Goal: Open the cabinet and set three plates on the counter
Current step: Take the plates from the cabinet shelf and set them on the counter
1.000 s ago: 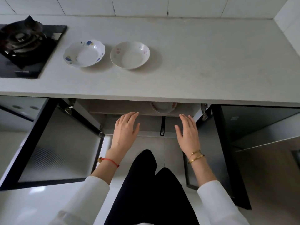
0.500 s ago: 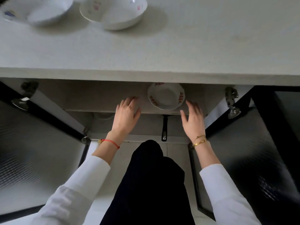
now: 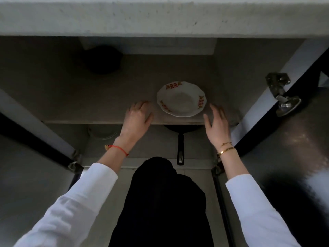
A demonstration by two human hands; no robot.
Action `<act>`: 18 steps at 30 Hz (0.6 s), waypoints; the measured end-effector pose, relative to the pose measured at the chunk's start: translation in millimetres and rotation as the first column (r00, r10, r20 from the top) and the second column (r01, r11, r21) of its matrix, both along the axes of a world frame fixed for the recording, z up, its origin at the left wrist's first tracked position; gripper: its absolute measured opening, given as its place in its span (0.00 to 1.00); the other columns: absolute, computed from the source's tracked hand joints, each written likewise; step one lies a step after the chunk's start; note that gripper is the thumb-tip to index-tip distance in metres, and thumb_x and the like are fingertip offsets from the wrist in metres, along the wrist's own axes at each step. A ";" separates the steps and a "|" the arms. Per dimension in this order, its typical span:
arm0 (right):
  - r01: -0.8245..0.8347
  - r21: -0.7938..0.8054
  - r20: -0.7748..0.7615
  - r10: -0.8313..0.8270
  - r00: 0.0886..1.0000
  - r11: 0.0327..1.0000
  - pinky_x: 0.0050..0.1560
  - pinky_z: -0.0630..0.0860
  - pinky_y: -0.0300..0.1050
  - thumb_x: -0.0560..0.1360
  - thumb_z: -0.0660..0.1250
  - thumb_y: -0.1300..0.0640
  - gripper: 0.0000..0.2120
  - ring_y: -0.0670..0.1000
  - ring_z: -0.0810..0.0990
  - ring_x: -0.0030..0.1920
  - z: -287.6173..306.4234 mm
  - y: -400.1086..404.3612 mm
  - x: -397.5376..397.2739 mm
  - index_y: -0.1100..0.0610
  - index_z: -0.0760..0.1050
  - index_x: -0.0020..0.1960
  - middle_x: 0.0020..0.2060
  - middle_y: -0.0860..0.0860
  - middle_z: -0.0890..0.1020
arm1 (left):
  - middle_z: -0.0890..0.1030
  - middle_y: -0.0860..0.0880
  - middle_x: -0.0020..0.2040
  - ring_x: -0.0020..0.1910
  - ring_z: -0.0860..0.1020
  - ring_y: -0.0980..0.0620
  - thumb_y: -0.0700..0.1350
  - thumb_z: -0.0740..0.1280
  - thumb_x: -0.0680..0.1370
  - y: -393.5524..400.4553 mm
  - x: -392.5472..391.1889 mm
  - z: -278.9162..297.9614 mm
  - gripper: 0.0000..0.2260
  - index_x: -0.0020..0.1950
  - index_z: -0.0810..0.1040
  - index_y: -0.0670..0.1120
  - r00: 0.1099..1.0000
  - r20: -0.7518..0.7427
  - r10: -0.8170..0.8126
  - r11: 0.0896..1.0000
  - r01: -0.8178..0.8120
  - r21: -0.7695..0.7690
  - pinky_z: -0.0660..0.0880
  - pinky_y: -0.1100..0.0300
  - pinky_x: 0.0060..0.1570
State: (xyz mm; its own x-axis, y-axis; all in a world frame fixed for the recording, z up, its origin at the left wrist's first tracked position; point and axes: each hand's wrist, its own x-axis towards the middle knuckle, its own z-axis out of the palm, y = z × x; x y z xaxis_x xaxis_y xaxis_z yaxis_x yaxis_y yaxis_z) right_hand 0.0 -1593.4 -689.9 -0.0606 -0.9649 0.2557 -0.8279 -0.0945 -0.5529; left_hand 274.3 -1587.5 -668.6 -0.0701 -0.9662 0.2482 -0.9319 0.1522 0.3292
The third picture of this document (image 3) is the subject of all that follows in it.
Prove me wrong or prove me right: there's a grey cabinet door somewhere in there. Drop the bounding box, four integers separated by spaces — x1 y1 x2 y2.
0 89 83 247

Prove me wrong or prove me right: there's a gold bangle bracelet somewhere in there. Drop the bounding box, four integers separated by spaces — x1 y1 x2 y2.
217 146 236 155

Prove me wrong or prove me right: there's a person's left forearm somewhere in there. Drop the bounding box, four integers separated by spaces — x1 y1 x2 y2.
14 137 135 247

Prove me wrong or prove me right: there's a black frying pan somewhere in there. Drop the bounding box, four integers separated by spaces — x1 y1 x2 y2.
164 124 204 166

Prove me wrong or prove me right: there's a person's right hand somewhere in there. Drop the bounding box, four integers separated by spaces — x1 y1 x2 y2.
203 103 232 150

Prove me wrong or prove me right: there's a grey cabinet shelf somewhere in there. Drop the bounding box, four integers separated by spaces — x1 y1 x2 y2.
42 54 241 126

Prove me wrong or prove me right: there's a pale round container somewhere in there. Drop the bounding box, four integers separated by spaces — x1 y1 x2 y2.
87 124 119 141

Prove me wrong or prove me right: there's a dark glossy cabinet door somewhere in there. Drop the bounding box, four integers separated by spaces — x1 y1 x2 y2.
213 47 329 247

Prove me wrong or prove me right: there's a person's left hand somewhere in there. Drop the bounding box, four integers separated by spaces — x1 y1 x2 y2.
119 101 154 147

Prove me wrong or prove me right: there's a person's right forearm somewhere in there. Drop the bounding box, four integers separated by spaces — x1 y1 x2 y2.
217 144 302 247

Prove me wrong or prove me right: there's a small metal cabinet hinge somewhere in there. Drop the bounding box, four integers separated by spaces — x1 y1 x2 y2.
67 151 84 173

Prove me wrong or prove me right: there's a dark round pot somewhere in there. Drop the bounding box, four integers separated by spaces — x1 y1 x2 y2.
82 45 123 75

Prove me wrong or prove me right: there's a large metal cabinet hinge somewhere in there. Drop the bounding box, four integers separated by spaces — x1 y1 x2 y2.
265 72 302 118

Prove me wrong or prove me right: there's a red string bracelet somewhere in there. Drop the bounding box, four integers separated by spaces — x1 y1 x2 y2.
105 144 129 157

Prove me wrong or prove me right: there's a white floral deep plate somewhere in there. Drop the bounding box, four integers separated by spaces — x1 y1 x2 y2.
156 81 208 118

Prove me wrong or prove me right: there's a person's black clothing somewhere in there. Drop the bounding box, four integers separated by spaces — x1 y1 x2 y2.
108 156 214 247

